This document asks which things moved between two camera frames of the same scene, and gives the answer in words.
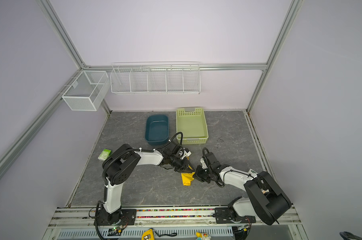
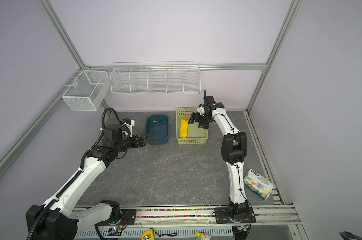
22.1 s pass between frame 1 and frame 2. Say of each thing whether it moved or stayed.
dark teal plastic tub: stayed
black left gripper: moved
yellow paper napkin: moved
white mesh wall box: stayed
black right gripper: moved
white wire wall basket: stayed
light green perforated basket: stayed
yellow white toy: stayed
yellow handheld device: stayed
